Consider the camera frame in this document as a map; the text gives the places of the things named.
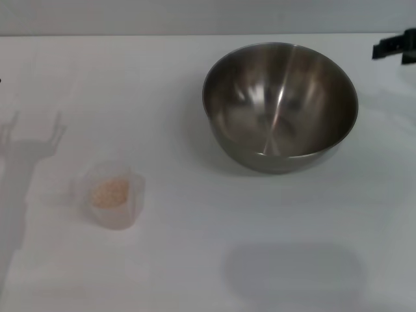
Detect stainless steel mixing bowl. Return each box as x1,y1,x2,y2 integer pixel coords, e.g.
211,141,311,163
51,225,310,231
201,41,359,176

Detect translucent plastic measuring cup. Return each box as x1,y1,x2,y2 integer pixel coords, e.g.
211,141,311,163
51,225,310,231
68,160,146,231

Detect uncooked rice grains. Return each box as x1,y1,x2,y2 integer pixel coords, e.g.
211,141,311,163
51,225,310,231
90,179,131,209

